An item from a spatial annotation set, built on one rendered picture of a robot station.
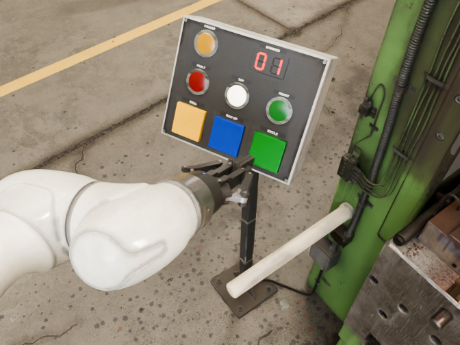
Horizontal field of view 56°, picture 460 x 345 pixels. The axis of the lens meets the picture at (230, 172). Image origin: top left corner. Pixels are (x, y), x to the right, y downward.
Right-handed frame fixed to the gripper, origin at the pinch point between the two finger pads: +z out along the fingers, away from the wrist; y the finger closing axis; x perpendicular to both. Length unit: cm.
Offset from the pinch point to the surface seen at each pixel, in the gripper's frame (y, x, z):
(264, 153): -0.1, -0.3, 12.4
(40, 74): -191, -48, 131
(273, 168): 2.7, -2.6, 12.5
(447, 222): 38.7, -1.2, 16.5
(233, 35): -14.1, 21.4, 13.2
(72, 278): -76, -97, 47
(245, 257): -9, -56, 58
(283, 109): 1.0, 10.1, 12.8
